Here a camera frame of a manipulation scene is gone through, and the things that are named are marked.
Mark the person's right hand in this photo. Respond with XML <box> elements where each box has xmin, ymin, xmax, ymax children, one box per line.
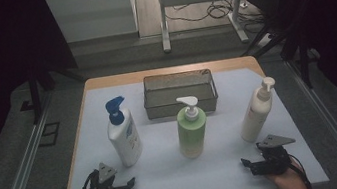
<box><xmin>263</xmin><ymin>157</ymin><xmax>310</xmax><ymax>189</ymax></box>

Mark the cream bottle with cream pump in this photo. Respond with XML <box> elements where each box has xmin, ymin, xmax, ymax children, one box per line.
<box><xmin>232</xmin><ymin>75</ymin><xmax>284</xmax><ymax>145</ymax></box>

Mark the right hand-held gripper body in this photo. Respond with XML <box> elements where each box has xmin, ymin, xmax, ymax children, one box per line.
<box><xmin>245</xmin><ymin>130</ymin><xmax>301</xmax><ymax>179</ymax></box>

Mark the green bottle with white pump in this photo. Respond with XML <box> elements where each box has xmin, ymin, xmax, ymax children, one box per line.
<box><xmin>171</xmin><ymin>93</ymin><xmax>214</xmax><ymax>161</ymax></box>

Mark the grey metal mesh basket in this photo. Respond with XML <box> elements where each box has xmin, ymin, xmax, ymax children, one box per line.
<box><xmin>139</xmin><ymin>66</ymin><xmax>221</xmax><ymax>122</ymax></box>

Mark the tangle of black floor cables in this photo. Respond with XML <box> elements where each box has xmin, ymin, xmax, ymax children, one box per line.
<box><xmin>162</xmin><ymin>0</ymin><xmax>270</xmax><ymax>47</ymax></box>

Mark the black metal stand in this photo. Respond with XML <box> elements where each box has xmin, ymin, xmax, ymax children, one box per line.
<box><xmin>236</xmin><ymin>18</ymin><xmax>316</xmax><ymax>98</ymax></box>
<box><xmin>23</xmin><ymin>51</ymin><xmax>91</xmax><ymax>126</ymax></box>

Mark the white bottle with blue pump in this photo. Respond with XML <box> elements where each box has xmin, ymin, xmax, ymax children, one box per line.
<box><xmin>101</xmin><ymin>93</ymin><xmax>147</xmax><ymax>171</ymax></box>

